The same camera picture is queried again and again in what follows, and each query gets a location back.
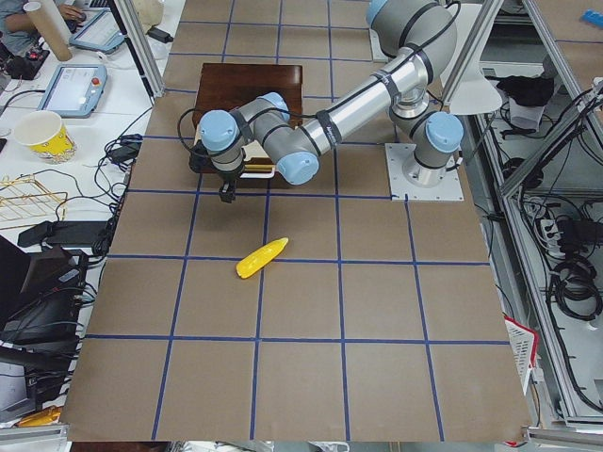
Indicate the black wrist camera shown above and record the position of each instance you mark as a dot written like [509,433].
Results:
[199,161]

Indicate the popcorn paper bucket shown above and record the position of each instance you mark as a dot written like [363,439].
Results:
[45,134]

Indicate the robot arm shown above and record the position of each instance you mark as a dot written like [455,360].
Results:
[419,37]

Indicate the cardboard tube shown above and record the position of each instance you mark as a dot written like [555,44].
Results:
[46,17]

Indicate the blue teach pendant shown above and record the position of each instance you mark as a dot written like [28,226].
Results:
[74,90]
[99,32]

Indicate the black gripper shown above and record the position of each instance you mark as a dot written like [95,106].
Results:
[229,179]

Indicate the gold wire basket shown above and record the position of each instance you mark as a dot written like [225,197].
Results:
[25,201]

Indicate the wooden drawer with white handle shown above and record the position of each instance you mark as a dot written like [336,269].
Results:
[245,157]

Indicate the black power adapter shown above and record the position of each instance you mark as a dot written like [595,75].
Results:
[159,35]

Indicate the dark wooden drawer cabinet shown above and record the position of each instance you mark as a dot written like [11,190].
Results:
[229,85]

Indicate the white chair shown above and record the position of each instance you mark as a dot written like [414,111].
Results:
[466,91]

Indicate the yellow corn cob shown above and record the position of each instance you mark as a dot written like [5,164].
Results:
[259,258]

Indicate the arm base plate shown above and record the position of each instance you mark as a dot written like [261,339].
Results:
[410,182]

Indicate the red white basket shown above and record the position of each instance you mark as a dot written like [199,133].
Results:
[524,343]

